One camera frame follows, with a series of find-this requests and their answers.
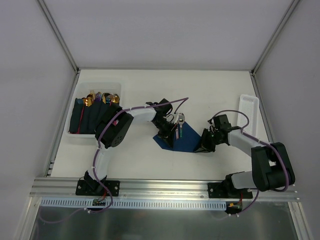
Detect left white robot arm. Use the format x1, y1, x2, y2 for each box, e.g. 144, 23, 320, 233
76, 98, 177, 196

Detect white perforated utensil tray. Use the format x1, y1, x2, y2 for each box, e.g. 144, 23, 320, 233
238, 94, 260, 137

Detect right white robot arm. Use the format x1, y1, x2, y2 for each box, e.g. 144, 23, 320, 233
193, 114, 296, 198

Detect fork with pink handle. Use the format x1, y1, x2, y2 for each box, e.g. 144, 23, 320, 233
175, 128, 179, 140

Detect white plastic bin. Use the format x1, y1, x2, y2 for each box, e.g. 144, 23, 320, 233
64, 78, 122, 139

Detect aluminium mounting rail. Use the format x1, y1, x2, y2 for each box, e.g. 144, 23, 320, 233
29, 177, 301, 202

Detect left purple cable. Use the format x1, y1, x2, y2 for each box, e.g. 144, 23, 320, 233
94, 96, 190, 198

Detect spoon with green handle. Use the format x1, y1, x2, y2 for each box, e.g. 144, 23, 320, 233
177, 113, 185, 138

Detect gold utensils in bin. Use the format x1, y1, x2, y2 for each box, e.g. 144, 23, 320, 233
82, 90, 120, 107

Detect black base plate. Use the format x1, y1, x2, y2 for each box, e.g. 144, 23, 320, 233
207, 182, 253, 199
75, 179, 121, 197

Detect rolled dark napkin bundles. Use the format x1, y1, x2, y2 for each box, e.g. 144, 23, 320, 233
68, 98, 117, 135

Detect white slotted cable duct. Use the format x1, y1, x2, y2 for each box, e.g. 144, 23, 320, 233
40, 197, 227, 211

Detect blue paper napkin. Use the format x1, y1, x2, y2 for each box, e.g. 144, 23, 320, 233
152, 122, 201, 153

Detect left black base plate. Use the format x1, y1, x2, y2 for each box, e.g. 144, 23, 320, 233
75, 179, 121, 197

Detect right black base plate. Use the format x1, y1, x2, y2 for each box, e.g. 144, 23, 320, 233
207, 182, 253, 199

